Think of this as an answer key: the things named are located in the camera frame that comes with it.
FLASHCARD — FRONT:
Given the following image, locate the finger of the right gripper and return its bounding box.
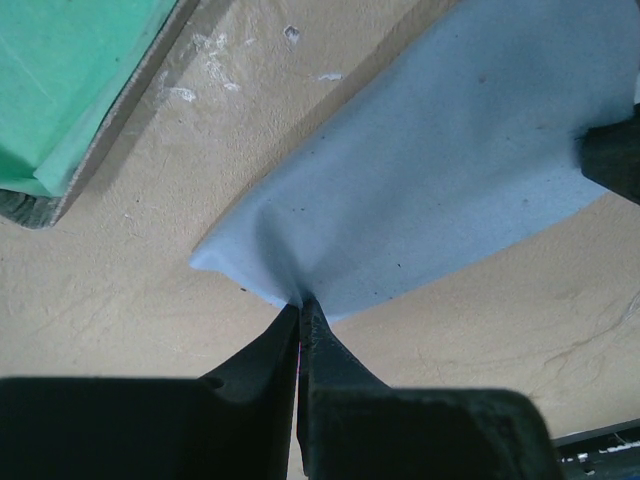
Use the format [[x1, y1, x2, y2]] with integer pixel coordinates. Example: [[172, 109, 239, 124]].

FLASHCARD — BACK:
[[577, 103, 640, 205]]

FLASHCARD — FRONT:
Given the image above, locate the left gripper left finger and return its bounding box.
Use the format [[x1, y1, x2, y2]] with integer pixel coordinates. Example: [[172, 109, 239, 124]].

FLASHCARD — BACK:
[[1, 306, 299, 479]]

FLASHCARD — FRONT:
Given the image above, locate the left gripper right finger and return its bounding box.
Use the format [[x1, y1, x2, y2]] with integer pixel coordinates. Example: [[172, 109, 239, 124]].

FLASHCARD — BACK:
[[297, 299, 563, 479]]

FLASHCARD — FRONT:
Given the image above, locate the light blue cleaning cloth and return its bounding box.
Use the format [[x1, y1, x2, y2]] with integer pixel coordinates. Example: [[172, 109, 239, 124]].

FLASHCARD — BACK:
[[189, 1, 639, 320]]

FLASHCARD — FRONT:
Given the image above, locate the green lined glasses case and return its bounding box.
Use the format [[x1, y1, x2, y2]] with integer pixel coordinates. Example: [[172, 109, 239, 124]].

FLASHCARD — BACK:
[[1, 0, 198, 230]]

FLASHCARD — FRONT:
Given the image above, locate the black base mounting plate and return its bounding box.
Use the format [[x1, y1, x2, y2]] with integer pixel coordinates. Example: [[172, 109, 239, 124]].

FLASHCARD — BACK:
[[553, 419, 640, 480]]

